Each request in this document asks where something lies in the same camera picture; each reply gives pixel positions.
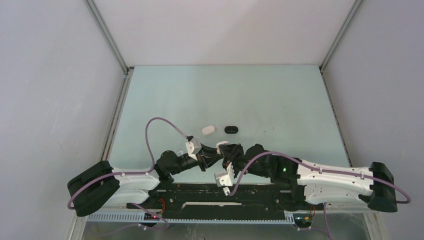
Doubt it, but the aluminium frame rail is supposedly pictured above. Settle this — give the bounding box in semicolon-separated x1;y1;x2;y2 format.
74;198;379;220

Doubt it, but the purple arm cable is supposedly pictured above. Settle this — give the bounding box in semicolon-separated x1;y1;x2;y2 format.
67;117;193;231
228;151;412;240

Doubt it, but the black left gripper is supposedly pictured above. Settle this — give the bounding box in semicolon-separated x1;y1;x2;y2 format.
169;142;223;175

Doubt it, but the black oval charging case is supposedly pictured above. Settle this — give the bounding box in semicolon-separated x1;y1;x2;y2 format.
224;125;239;135

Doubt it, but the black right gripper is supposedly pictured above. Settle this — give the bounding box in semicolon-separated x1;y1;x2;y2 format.
219;143;270;179

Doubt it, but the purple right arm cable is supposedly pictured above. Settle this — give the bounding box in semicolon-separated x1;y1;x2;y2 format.
228;151;412;240

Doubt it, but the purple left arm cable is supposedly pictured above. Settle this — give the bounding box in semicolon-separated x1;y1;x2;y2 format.
67;117;193;231

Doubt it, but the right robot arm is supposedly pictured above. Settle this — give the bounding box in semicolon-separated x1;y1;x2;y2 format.
216;144;398;213

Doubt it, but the white cable duct strip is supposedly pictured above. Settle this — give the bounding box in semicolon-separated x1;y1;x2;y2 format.
87;211;295;225

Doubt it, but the white oval charging case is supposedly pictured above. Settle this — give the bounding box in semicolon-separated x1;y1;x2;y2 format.
201;125;216;135

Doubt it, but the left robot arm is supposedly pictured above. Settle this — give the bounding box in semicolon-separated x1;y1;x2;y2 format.
67;145;223;217

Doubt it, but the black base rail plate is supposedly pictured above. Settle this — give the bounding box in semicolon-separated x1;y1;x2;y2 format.
140;183;318;212

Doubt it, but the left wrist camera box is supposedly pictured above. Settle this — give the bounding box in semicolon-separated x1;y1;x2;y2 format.
185;136;202;161

